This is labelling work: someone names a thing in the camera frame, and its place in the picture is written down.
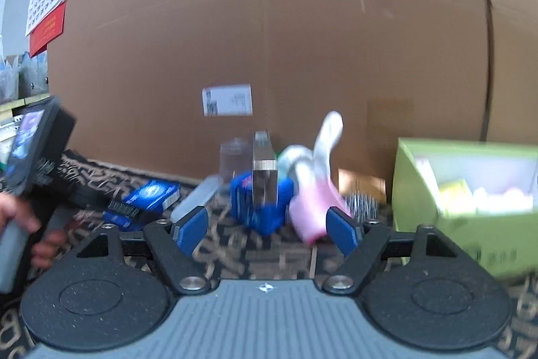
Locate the person's left hand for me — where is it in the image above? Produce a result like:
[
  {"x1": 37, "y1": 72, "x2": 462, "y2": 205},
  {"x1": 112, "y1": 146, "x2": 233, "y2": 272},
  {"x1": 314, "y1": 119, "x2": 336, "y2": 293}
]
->
[{"x1": 1, "y1": 192, "x2": 68, "y2": 270}]

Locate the white and pink glove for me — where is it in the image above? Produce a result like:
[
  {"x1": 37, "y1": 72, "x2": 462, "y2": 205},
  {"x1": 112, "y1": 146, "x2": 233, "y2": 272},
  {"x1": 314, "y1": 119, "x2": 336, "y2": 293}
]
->
[{"x1": 277, "y1": 111, "x2": 351, "y2": 244}]

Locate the lime green storage box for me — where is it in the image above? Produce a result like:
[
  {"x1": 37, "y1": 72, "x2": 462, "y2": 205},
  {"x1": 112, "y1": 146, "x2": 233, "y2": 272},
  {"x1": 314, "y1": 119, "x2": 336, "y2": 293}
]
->
[{"x1": 391, "y1": 139, "x2": 537, "y2": 279}]

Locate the large brown cardboard box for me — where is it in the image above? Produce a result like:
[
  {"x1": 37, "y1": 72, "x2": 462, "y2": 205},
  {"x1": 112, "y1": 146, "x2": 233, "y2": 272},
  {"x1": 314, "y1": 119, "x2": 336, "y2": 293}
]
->
[{"x1": 48, "y1": 0, "x2": 537, "y2": 179}]

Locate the metal storage shelf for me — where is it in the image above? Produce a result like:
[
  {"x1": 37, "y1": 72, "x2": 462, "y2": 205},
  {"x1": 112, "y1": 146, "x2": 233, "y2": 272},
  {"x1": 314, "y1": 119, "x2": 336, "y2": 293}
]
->
[{"x1": 1, "y1": 51, "x2": 49, "y2": 167}]

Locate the blue card box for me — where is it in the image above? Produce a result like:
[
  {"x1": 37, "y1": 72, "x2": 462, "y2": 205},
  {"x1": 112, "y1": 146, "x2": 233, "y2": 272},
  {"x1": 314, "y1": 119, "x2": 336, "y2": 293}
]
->
[{"x1": 102, "y1": 179, "x2": 181, "y2": 231}]

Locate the steel wire brush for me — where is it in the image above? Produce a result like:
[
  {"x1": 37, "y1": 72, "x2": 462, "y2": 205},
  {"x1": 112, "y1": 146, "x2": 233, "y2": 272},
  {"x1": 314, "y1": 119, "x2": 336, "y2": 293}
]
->
[{"x1": 344, "y1": 191, "x2": 379, "y2": 223}]

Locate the silver metal bar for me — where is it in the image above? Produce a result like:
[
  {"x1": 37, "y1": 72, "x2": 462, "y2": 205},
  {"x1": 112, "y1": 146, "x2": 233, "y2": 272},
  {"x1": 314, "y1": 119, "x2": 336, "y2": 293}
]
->
[{"x1": 253, "y1": 131, "x2": 278, "y2": 208}]

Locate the blue plastic block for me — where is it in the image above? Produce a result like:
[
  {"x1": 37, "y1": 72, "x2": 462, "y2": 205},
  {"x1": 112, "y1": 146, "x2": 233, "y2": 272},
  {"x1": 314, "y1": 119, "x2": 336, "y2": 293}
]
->
[{"x1": 230, "y1": 172, "x2": 295, "y2": 237}]

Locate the clear plastic jar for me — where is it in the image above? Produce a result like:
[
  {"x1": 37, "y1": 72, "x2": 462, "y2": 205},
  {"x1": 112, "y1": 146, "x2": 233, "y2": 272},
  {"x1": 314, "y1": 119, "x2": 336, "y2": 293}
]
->
[{"x1": 219, "y1": 138, "x2": 253, "y2": 185}]

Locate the white shipping label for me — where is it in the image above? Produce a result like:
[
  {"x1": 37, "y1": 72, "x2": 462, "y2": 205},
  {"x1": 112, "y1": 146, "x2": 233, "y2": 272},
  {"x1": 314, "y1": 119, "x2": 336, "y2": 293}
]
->
[{"x1": 201, "y1": 85, "x2": 253, "y2": 117}]

